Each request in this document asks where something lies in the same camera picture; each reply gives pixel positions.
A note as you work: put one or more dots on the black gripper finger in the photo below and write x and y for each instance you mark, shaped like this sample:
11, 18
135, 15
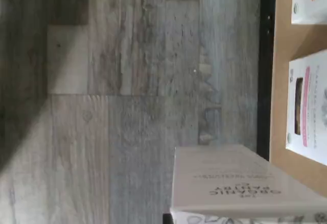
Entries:
167, 219

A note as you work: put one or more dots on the white box green strip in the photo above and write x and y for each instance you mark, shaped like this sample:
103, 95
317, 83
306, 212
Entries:
230, 183

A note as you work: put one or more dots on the black metal shelf rack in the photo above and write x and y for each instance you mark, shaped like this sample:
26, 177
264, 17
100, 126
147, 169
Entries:
265, 81

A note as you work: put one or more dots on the white box pink strip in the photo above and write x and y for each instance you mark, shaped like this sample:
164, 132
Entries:
306, 106

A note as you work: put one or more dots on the wooden shelf board with boxes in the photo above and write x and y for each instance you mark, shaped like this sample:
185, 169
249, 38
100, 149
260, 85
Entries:
281, 43

